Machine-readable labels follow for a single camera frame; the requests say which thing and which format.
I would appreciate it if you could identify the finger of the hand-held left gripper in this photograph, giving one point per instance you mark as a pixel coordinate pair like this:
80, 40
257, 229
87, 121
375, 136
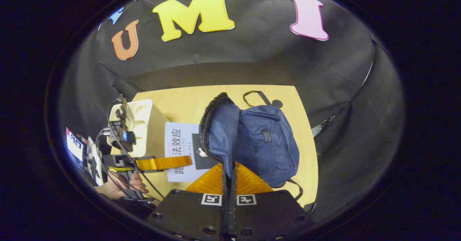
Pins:
162, 163

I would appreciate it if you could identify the white book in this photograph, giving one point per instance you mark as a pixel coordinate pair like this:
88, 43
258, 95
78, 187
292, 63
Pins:
180, 140

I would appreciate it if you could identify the white and red poster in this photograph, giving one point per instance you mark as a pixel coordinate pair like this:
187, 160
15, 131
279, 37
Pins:
74, 143

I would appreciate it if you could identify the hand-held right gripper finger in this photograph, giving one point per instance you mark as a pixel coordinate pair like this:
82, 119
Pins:
233, 212
225, 212

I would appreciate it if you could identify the black backdrop cloth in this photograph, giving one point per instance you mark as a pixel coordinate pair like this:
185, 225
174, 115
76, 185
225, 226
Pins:
270, 61

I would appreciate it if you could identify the blue schoolbag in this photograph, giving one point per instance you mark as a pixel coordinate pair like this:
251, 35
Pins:
266, 143

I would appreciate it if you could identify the white bookshelf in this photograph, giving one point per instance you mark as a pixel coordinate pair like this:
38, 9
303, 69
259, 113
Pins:
151, 125

